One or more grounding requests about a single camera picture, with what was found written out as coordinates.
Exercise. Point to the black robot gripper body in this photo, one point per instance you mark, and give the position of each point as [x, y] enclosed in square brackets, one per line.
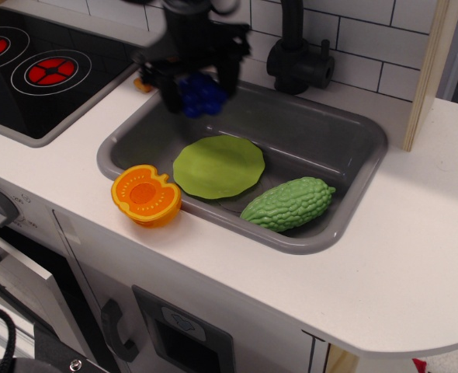
[191, 41]

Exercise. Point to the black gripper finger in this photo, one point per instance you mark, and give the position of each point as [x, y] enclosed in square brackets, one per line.
[228, 74]
[170, 94]

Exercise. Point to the blue toy blueberry cluster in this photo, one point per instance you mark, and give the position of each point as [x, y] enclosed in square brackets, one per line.
[201, 95]

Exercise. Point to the green toy plate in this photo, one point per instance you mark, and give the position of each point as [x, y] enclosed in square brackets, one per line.
[218, 167]

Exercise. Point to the brown toy chicken drumstick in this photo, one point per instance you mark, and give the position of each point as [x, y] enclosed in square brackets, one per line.
[141, 86]

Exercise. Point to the black toy faucet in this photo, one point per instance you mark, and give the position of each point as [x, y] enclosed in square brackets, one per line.
[292, 62]

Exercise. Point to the orange toy pumpkin half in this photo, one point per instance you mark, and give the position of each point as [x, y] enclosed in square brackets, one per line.
[146, 197]

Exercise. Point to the black toy stovetop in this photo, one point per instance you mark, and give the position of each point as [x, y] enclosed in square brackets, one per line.
[52, 74]

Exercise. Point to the green toy bitter melon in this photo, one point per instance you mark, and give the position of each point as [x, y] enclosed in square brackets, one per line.
[290, 204]

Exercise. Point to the grey dispenser panel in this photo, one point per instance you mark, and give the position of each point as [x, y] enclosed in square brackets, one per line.
[183, 339]

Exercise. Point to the wooden side post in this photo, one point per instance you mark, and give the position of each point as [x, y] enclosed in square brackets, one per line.
[441, 33]

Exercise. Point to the grey cabinet door handle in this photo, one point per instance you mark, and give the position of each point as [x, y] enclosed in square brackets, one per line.
[110, 316]

